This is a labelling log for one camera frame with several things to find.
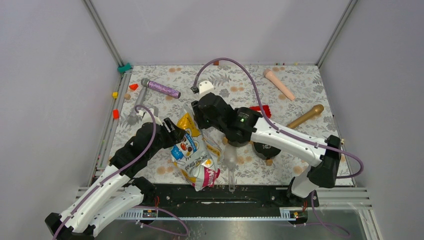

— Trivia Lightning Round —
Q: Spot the cat food bag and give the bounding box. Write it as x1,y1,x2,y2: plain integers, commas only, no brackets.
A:
170,104,222,192

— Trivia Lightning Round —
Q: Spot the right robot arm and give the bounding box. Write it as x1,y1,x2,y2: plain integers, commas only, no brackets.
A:
191,92,341,206

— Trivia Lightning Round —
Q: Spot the floral patterned table mat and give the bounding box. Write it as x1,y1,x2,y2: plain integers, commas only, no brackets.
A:
110,64,356,187

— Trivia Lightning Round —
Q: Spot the grey toy microphone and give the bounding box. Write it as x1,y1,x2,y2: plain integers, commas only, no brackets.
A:
126,86,148,126

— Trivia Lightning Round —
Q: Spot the black bowl paw print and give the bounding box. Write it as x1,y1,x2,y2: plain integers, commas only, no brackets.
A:
225,137,251,148

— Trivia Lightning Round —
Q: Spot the purple glitter toy microphone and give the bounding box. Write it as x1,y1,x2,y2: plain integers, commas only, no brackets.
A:
140,78,181,99

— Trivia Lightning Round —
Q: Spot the red plastic box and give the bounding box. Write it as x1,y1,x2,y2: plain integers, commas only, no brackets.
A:
250,105,272,118

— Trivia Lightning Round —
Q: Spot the red triangular block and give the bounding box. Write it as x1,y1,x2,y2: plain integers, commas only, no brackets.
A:
129,83,139,91

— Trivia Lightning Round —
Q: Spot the pink toy microphone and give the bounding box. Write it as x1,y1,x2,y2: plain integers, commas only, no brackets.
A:
263,69,296,101

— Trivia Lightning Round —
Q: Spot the black bowl fish print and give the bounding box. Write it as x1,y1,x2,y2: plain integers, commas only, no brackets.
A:
252,142,281,160

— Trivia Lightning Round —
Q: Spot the teal plastic block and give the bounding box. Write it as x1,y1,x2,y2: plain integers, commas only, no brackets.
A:
117,62,133,74

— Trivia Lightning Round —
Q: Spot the gold toy microphone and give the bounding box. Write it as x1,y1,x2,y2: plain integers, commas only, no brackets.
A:
287,104,325,129

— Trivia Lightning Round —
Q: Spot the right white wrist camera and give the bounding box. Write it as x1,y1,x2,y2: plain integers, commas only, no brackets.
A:
190,80,215,98

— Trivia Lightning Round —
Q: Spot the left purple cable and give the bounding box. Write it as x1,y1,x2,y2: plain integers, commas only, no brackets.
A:
51,104,190,240

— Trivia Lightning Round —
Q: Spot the purple cable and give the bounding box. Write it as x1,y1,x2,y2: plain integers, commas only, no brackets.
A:
191,57,365,239
51,104,190,240

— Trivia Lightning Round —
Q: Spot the red block on rail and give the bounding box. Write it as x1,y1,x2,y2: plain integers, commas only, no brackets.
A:
112,109,120,120

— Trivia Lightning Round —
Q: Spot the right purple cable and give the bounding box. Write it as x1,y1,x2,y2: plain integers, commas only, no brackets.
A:
191,57,365,239

